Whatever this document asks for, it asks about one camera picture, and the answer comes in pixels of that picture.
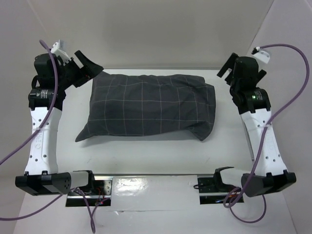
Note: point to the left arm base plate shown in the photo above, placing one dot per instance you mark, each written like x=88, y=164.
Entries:
x=98, y=194

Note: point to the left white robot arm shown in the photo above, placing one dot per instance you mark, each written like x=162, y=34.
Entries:
x=55, y=74

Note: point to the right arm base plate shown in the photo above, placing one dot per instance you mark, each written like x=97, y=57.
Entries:
x=211, y=188

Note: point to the dark grey checked pillowcase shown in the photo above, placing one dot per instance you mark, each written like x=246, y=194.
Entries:
x=147, y=105

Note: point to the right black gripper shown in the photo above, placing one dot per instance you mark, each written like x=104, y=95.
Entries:
x=229, y=69

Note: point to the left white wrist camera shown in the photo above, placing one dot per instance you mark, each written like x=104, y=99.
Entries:
x=58, y=48

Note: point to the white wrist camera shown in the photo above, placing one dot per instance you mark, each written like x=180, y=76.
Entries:
x=58, y=48
x=262, y=56

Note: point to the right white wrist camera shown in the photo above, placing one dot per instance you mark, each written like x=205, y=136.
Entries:
x=262, y=56

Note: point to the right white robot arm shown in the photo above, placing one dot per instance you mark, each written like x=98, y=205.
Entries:
x=269, y=173

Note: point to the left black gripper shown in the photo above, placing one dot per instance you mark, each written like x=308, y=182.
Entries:
x=89, y=70

